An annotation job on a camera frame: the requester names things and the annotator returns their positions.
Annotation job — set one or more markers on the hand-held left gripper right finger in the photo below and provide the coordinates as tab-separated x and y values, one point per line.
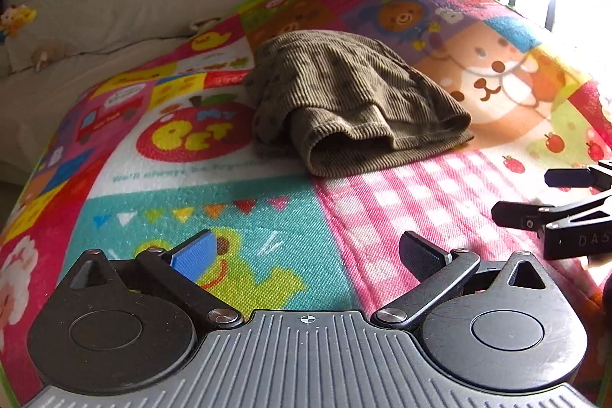
420	257

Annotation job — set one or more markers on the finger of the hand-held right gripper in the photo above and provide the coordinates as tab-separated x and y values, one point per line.
569	177
521	213

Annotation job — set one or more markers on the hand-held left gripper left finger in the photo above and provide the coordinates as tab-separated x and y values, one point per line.
193	256

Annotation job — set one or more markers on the colourful printed blanket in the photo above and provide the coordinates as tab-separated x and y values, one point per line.
392	207

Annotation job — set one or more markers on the white bed sheet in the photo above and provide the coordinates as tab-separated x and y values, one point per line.
71	68

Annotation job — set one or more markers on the small yellow plush toy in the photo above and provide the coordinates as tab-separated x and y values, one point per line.
15	20

